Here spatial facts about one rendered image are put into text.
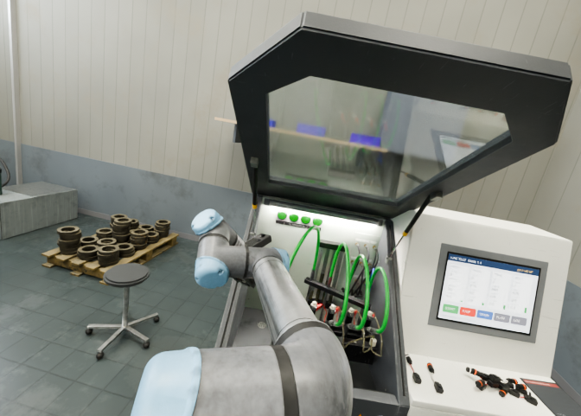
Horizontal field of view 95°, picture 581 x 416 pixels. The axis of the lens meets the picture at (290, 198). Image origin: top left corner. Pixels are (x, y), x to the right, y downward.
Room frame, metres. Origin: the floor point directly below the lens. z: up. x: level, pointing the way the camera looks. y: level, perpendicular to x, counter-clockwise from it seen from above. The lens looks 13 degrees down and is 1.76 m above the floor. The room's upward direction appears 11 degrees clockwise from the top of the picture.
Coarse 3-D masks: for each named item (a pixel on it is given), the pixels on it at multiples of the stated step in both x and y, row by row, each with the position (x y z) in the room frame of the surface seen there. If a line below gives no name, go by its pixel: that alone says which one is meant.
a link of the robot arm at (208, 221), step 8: (200, 216) 0.65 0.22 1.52; (208, 216) 0.63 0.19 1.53; (216, 216) 0.64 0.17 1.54; (192, 224) 0.63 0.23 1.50; (200, 224) 0.62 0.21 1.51; (208, 224) 0.61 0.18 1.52; (216, 224) 0.63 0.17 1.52; (224, 224) 0.65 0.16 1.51; (200, 232) 0.61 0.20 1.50; (208, 232) 0.61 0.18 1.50; (216, 232) 0.61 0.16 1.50; (224, 232) 0.63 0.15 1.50; (232, 232) 0.67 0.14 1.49; (232, 240) 0.66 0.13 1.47
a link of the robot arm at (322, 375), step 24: (264, 264) 0.53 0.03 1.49; (288, 264) 0.60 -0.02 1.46; (264, 288) 0.45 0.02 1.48; (288, 288) 0.42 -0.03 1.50; (288, 312) 0.35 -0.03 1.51; (312, 312) 0.37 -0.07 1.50; (288, 336) 0.30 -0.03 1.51; (312, 336) 0.28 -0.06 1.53; (312, 360) 0.24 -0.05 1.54; (336, 360) 0.25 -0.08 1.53; (312, 384) 0.21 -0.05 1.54; (336, 384) 0.22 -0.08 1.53; (312, 408) 0.19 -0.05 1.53; (336, 408) 0.21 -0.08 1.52
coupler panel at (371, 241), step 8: (360, 240) 1.28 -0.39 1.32; (368, 240) 1.28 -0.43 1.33; (376, 240) 1.28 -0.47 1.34; (352, 248) 1.28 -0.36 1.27; (360, 248) 1.28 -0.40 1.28; (368, 248) 1.28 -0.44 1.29; (376, 248) 1.25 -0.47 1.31; (352, 256) 1.28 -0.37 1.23; (352, 264) 1.25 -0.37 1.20; (360, 264) 1.27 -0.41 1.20; (368, 264) 1.28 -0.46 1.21; (360, 272) 1.28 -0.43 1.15; (344, 280) 1.28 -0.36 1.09; (352, 280) 1.28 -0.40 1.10; (360, 280) 1.28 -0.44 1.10
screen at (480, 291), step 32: (448, 256) 1.07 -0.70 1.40; (480, 256) 1.08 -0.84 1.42; (512, 256) 1.09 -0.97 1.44; (448, 288) 1.04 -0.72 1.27; (480, 288) 1.05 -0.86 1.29; (512, 288) 1.05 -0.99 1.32; (544, 288) 1.06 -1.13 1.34; (448, 320) 1.01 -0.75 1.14; (480, 320) 1.01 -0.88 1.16; (512, 320) 1.02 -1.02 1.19
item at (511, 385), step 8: (472, 368) 0.90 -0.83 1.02; (480, 376) 0.88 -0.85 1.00; (488, 376) 0.87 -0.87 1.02; (496, 376) 0.87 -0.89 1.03; (480, 384) 0.84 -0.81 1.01; (488, 384) 0.86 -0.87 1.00; (496, 384) 0.85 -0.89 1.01; (504, 384) 0.86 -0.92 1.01; (512, 384) 0.87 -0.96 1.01; (520, 384) 0.87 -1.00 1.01; (504, 392) 0.84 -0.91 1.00; (512, 392) 0.85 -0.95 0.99; (520, 392) 0.86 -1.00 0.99; (528, 392) 0.86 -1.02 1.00; (528, 400) 0.83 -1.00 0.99; (536, 400) 0.83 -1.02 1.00
